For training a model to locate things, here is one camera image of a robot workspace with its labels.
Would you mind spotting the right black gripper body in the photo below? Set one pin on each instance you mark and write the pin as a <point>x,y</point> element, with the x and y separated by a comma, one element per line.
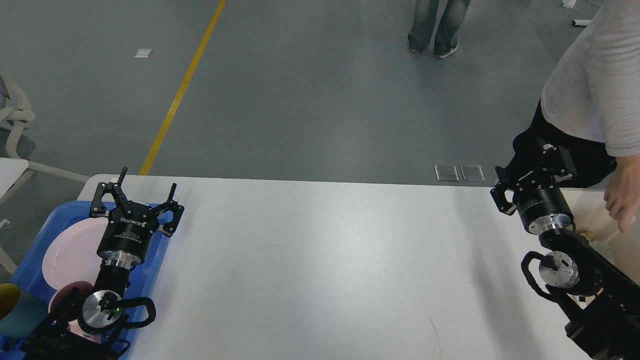
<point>541,207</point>

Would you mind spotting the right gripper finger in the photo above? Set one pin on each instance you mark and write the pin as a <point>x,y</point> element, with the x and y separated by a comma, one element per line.
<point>554,166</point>
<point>498,192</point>

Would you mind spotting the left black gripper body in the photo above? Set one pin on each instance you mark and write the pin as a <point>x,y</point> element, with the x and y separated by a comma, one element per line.
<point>127,236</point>

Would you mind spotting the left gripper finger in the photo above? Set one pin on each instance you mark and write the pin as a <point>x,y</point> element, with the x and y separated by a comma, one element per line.
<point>171,206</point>
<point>98,208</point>

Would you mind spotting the pink plate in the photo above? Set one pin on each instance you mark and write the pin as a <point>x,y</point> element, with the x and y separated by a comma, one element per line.
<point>72,256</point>

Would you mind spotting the teal green mug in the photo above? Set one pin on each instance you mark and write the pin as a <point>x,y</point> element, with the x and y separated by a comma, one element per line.
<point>21,312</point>

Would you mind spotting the brown paper ball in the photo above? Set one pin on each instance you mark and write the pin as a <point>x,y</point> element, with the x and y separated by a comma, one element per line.
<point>587,234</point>

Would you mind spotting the aluminium foil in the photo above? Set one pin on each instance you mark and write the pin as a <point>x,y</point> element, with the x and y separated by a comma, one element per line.
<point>602,248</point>

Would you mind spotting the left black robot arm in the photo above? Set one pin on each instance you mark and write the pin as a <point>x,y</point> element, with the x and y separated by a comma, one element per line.
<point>92,325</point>

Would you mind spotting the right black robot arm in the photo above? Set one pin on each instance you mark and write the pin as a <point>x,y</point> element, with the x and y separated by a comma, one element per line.
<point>600,301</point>

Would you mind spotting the person's bare hand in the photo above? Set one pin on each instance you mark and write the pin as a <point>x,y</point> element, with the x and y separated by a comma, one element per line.
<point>622,193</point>

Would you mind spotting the beige plastic bin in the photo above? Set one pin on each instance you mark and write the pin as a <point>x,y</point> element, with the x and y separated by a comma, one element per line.
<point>591,215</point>

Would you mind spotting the clear floor plate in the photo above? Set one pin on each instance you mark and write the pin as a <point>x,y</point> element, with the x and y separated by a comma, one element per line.
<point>457,173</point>

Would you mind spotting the person in black trousers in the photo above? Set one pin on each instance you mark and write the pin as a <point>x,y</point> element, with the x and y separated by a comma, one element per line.
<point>590,103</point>

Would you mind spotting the white side table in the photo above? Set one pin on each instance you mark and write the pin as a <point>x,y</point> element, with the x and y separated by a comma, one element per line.
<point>11,169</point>

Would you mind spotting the person in blue jeans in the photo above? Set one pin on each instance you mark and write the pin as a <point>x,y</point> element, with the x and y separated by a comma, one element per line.
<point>445,42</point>

